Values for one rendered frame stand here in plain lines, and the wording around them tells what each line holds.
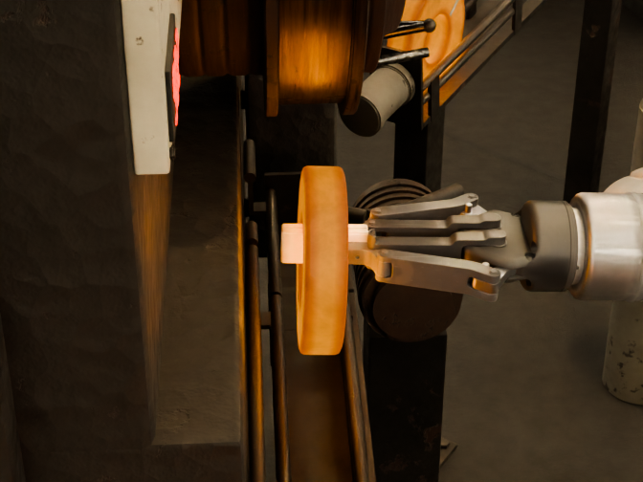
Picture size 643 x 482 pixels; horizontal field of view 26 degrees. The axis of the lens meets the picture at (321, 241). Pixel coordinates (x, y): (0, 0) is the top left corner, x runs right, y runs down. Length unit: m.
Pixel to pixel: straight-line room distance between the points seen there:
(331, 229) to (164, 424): 0.24
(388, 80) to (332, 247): 0.68
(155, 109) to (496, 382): 1.64
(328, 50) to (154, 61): 0.32
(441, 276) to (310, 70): 0.19
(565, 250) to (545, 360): 1.29
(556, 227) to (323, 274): 0.20
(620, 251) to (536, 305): 1.41
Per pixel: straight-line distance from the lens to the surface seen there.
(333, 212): 1.07
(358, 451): 1.15
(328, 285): 1.06
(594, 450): 2.24
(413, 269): 1.10
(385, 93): 1.70
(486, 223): 1.14
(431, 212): 1.17
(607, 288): 1.14
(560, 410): 2.31
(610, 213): 1.14
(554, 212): 1.13
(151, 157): 0.78
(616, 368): 2.31
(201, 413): 0.91
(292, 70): 1.07
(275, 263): 1.35
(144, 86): 0.76
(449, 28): 1.83
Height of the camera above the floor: 1.45
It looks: 33 degrees down
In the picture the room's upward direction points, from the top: straight up
